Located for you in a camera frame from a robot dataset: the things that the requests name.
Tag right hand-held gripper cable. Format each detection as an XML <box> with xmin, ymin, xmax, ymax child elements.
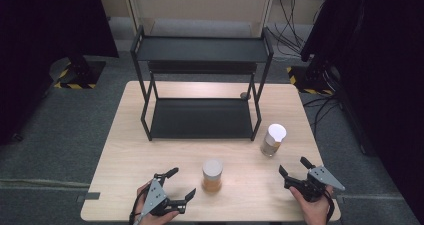
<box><xmin>323</xmin><ymin>188</ymin><xmax>336</xmax><ymax>225</ymax></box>

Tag hand-held gripper cable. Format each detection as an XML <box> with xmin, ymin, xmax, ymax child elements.
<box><xmin>323</xmin><ymin>188</ymin><xmax>336</xmax><ymax>225</ymax></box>
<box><xmin>128</xmin><ymin>187</ymin><xmax>143</xmax><ymax>225</ymax></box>

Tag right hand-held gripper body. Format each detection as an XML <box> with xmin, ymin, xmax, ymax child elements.
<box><xmin>283</xmin><ymin>165</ymin><xmax>346</xmax><ymax>203</ymax></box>

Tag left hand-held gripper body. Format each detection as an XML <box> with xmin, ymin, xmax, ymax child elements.
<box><xmin>133</xmin><ymin>178</ymin><xmax>187</xmax><ymax>225</ymax></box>

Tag black metal two-tier rack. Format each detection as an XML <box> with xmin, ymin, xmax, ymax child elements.
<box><xmin>129</xmin><ymin>25</ymin><xmax>275</xmax><ymax>142</ymax></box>

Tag black cables on floor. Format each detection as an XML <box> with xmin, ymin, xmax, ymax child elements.
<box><xmin>301</xmin><ymin>94</ymin><xmax>345</xmax><ymax>137</ymax></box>

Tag black curtain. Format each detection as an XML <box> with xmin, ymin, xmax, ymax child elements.
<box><xmin>299</xmin><ymin>0</ymin><xmax>424</xmax><ymax>216</ymax></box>
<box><xmin>0</xmin><ymin>0</ymin><xmax>120</xmax><ymax>146</ymax></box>

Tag stand base with striped tape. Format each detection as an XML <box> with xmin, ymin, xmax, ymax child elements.
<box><xmin>48</xmin><ymin>56</ymin><xmax>107</xmax><ymax>90</ymax></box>
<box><xmin>286</xmin><ymin>64</ymin><xmax>335</xmax><ymax>96</ymax></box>

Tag grey tape strip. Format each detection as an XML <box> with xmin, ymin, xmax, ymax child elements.
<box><xmin>76</xmin><ymin>191</ymin><xmax>101</xmax><ymax>204</ymax></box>

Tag grey padded panel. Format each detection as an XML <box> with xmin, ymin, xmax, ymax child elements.
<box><xmin>149</xmin><ymin>17</ymin><xmax>253</xmax><ymax>38</ymax></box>

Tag person's right hand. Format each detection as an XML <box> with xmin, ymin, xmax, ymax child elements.
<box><xmin>289</xmin><ymin>185</ymin><xmax>334</xmax><ymax>225</ymax></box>

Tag orange spice jar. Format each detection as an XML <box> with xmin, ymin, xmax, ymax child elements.
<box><xmin>201</xmin><ymin>158</ymin><xmax>224</xmax><ymax>193</ymax></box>

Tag brown spice jar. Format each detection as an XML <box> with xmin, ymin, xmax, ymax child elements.
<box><xmin>260</xmin><ymin>123</ymin><xmax>288</xmax><ymax>158</ymax></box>

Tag person's left hand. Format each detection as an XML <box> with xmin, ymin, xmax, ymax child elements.
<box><xmin>136</xmin><ymin>182</ymin><xmax>181</xmax><ymax>225</ymax></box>

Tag left hand-held gripper cable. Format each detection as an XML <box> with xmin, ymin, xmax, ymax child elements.
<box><xmin>128</xmin><ymin>187</ymin><xmax>143</xmax><ymax>225</ymax></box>

